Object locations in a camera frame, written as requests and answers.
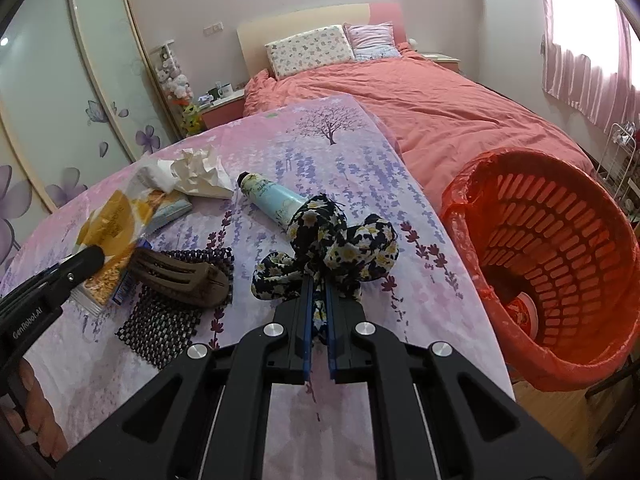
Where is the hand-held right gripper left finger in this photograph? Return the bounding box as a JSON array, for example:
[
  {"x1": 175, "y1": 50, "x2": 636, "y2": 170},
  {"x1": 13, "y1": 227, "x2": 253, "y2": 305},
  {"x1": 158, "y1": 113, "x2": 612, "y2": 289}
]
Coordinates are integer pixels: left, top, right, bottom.
[{"x1": 54, "y1": 277, "x2": 315, "y2": 480}]

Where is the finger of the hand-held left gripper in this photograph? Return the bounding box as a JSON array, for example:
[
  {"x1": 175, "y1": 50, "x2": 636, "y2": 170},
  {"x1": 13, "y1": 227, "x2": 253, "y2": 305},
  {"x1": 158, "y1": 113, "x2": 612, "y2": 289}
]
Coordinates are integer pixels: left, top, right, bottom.
[{"x1": 0, "y1": 246, "x2": 107, "y2": 317}]

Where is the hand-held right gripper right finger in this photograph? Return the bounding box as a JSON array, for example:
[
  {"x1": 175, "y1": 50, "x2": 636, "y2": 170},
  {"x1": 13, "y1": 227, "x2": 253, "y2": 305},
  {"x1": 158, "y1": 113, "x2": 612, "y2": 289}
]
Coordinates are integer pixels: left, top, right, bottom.
[{"x1": 327, "y1": 285, "x2": 584, "y2": 480}]

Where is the yellow plastic wrapper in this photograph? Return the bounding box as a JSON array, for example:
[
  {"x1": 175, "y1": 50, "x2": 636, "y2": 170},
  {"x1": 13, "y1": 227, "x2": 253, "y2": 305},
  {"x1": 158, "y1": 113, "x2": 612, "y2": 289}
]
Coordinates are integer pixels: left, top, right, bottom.
[{"x1": 75, "y1": 187, "x2": 154, "y2": 261}]

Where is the black floral fabric scrunchie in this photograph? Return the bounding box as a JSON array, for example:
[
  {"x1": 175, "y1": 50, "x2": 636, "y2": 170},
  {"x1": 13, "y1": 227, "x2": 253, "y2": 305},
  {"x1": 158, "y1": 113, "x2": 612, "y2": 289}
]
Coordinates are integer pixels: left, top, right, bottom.
[{"x1": 251, "y1": 194, "x2": 401, "y2": 346}]

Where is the red plastic basket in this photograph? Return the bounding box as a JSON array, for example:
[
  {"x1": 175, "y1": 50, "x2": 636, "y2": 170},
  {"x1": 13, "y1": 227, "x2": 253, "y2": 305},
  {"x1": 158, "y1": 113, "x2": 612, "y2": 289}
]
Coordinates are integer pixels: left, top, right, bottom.
[{"x1": 440, "y1": 149, "x2": 640, "y2": 393}]

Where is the person's left hand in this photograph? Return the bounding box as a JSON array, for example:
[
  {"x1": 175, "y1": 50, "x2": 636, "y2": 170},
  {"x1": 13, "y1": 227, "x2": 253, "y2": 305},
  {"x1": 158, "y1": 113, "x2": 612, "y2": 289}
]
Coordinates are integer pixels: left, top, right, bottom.
[{"x1": 14, "y1": 357, "x2": 69, "y2": 462}]

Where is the brown hair claw clip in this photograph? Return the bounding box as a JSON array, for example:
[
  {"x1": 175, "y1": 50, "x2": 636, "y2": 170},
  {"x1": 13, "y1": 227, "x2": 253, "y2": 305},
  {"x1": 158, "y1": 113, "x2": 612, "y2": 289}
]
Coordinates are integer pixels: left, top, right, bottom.
[{"x1": 131, "y1": 247, "x2": 231, "y2": 310}]

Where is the black beaded mat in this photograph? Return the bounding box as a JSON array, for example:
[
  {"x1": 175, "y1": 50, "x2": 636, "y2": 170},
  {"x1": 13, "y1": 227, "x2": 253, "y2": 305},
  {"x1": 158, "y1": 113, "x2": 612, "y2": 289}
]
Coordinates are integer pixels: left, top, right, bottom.
[{"x1": 115, "y1": 246, "x2": 236, "y2": 372}]

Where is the light blue flat packet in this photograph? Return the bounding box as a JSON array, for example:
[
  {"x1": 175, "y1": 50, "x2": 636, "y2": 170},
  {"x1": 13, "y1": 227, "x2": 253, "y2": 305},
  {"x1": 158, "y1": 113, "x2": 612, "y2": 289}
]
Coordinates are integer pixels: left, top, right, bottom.
[{"x1": 144, "y1": 191, "x2": 194, "y2": 234}]

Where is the light blue hand cream tube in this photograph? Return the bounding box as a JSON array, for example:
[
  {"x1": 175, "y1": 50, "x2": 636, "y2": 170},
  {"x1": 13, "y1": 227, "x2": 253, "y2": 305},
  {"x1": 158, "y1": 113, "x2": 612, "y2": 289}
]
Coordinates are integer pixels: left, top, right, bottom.
[{"x1": 236, "y1": 171, "x2": 308, "y2": 224}]

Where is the crumpled white tissue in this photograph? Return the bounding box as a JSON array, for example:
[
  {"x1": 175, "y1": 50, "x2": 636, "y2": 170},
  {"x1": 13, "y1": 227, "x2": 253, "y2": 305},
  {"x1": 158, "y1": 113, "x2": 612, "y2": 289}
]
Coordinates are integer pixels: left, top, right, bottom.
[{"x1": 137, "y1": 146, "x2": 236, "y2": 200}]

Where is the red plastic bin liner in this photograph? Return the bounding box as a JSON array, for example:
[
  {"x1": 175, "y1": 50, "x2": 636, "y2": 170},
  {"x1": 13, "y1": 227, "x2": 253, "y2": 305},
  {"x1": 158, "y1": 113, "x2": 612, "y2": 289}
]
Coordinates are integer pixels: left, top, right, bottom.
[{"x1": 440, "y1": 160, "x2": 640, "y2": 393}]

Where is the pink floral printed tablecloth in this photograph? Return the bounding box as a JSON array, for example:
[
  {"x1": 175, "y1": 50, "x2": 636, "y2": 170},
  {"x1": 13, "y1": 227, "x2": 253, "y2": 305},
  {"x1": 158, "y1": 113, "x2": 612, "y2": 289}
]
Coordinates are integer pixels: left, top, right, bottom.
[{"x1": 0, "y1": 94, "x2": 516, "y2": 480}]

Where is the floral sliding door wardrobe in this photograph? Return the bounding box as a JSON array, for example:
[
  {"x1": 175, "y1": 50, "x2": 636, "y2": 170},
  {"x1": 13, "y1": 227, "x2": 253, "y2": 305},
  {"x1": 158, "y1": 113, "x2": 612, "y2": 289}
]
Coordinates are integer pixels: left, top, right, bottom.
[{"x1": 0, "y1": 0, "x2": 187, "y2": 281}]

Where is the yellow green plush toy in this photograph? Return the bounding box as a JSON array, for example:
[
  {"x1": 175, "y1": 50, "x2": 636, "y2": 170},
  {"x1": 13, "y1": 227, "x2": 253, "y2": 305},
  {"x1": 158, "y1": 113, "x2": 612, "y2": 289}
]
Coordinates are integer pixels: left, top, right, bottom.
[{"x1": 180, "y1": 102, "x2": 203, "y2": 136}]

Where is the red round package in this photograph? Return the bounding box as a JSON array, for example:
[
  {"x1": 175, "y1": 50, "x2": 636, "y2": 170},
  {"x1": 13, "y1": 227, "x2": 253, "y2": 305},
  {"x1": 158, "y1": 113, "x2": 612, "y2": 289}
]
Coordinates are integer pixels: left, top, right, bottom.
[{"x1": 502, "y1": 296, "x2": 540, "y2": 343}]

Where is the pink nightstand with mugs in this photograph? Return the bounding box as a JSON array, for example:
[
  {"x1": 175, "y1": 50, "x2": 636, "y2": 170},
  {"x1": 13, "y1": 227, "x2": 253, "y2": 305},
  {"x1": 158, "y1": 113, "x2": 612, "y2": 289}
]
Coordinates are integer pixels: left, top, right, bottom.
[{"x1": 197, "y1": 89, "x2": 246, "y2": 132}]

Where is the clear tube of plush toys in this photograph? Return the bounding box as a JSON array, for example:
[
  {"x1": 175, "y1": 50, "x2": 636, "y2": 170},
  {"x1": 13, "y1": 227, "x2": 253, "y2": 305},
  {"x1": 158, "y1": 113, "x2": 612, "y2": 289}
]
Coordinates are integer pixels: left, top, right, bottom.
[{"x1": 150, "y1": 40, "x2": 193, "y2": 107}]

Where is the coral duvet bed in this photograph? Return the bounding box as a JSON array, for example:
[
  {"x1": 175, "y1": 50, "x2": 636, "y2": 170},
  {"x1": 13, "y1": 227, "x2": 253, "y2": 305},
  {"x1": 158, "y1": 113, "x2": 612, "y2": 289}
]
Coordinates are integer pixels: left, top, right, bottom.
[{"x1": 242, "y1": 42, "x2": 598, "y2": 211}]

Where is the white printed pillow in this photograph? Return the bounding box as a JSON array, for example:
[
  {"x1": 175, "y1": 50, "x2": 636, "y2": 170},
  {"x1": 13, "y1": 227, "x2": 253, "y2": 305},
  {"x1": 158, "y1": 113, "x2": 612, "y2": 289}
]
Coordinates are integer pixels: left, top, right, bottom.
[{"x1": 265, "y1": 24, "x2": 356, "y2": 80}]

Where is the pink nightstand with book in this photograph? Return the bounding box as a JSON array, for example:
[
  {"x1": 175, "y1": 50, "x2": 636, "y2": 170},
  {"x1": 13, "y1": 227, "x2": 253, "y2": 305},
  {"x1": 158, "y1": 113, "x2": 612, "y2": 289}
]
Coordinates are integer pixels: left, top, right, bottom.
[{"x1": 420, "y1": 51, "x2": 461, "y2": 74}]

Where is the pink striped pillow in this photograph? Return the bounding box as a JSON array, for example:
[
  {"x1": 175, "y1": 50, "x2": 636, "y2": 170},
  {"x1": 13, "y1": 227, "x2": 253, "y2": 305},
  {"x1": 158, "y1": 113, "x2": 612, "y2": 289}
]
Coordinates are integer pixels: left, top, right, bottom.
[{"x1": 344, "y1": 21, "x2": 401, "y2": 61}]

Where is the cream and pink headboard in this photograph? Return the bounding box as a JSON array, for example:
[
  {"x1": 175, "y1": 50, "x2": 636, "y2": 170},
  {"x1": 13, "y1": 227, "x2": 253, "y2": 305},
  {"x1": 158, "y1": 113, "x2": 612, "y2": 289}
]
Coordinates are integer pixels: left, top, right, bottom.
[{"x1": 236, "y1": 2, "x2": 406, "y2": 79}]

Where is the pink curtain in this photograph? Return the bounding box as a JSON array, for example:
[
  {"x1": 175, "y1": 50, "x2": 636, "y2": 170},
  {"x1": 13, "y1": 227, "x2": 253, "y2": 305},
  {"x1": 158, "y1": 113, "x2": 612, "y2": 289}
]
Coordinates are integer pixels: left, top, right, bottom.
[{"x1": 537, "y1": 0, "x2": 640, "y2": 133}]

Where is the white wire rack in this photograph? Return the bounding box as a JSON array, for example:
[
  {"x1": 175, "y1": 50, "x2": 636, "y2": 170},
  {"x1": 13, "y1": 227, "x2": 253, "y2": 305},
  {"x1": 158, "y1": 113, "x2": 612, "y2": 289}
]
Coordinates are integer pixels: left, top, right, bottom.
[{"x1": 597, "y1": 122, "x2": 640, "y2": 197}]

